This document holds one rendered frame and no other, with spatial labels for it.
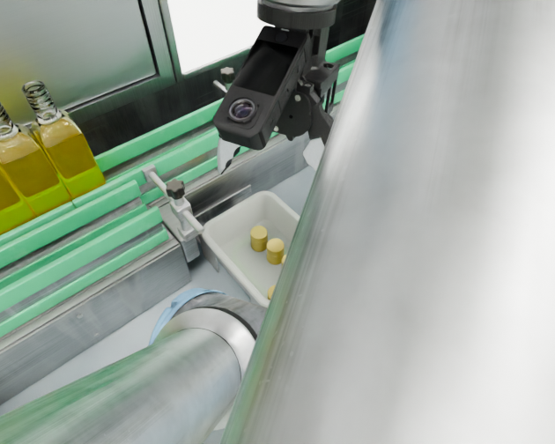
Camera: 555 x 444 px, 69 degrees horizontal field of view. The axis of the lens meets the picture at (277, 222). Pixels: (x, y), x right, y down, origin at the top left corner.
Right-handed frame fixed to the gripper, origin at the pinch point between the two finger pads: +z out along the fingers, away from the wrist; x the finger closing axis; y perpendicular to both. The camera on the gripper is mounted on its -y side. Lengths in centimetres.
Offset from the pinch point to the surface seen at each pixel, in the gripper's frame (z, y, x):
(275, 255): 26.8, 15.7, 5.1
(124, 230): 13.9, -1.8, 23.2
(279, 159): 19.5, 36.7, 13.9
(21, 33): -8.2, 8.2, 45.4
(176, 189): 7.8, 3.9, 17.1
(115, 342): 36.5, -8.1, 25.0
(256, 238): 25.2, 17.0, 9.7
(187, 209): 12.3, 5.4, 16.7
